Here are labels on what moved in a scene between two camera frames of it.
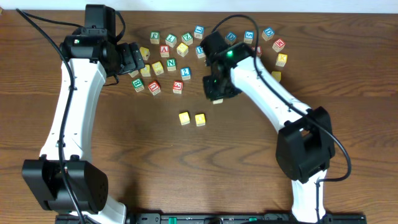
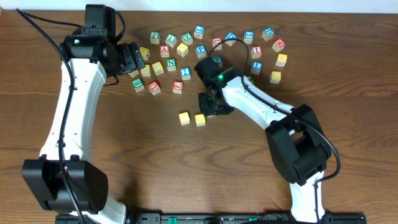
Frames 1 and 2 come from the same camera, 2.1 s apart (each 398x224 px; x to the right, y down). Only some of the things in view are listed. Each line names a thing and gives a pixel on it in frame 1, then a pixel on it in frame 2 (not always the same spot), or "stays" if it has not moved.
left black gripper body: x=131 y=58 stays
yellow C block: x=184 y=118 stays
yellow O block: x=200 y=119 stays
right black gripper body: x=218 y=90 -> x=211 y=104
